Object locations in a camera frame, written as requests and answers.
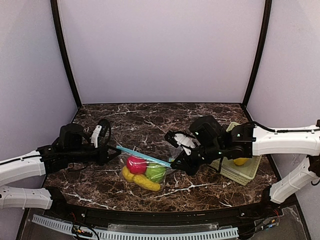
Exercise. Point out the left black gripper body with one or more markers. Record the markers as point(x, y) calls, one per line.
point(102, 154)

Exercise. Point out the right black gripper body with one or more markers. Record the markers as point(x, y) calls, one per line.
point(189, 163)

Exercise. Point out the red toy fruit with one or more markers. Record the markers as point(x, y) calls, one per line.
point(136, 165)

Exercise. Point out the clear zip bag blue zipper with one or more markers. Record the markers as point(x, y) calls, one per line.
point(126, 152)

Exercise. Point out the green toy fruit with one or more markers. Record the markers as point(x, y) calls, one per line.
point(155, 172)

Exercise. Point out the yellow toy pear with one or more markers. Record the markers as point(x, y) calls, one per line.
point(142, 181)

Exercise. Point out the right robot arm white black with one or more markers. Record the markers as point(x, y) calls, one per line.
point(208, 141)

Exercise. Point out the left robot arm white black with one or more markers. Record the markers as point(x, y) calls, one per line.
point(73, 146)

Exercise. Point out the yellow toy lemon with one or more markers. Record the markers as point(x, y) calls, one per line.
point(240, 161)

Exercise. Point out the pale green plastic basket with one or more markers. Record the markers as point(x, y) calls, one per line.
point(241, 174)

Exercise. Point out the black front table rail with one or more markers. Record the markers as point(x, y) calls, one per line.
point(241, 215)

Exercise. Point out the white slotted cable duct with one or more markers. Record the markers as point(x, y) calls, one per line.
point(135, 232)

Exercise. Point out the left black frame post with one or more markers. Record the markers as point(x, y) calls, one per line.
point(63, 52)

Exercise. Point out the black frame post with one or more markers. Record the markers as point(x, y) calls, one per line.
point(63, 52)
point(259, 52)

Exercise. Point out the right black frame post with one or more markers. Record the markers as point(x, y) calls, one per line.
point(259, 52)

